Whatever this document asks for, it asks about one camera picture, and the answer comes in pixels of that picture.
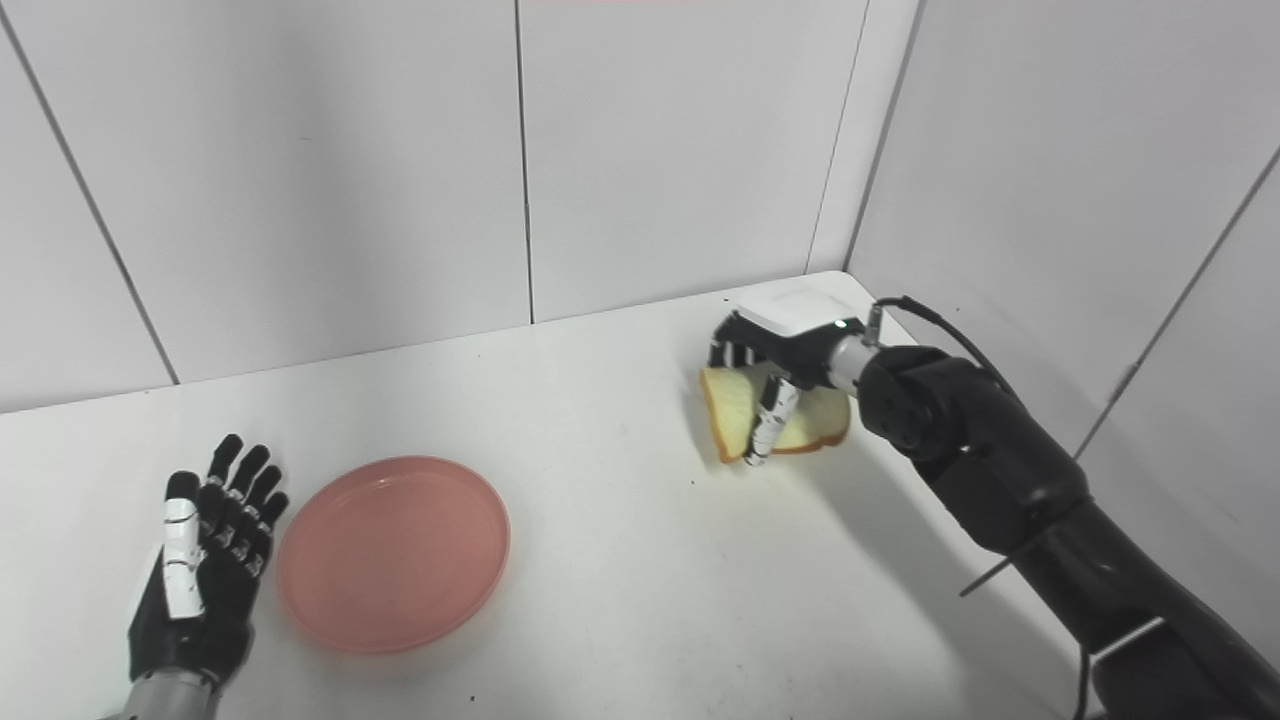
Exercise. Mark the slice of white bread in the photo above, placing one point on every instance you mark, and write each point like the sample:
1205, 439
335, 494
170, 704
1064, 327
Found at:
735, 410

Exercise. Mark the pink round plate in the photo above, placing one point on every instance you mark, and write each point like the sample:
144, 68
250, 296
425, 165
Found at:
395, 555

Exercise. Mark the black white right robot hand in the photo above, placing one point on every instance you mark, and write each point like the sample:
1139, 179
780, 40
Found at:
795, 335

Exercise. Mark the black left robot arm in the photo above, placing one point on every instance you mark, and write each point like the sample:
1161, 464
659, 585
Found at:
165, 697

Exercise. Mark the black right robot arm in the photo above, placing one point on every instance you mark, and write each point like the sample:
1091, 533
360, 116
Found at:
1010, 470

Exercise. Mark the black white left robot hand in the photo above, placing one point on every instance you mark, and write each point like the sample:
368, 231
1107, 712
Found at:
215, 610

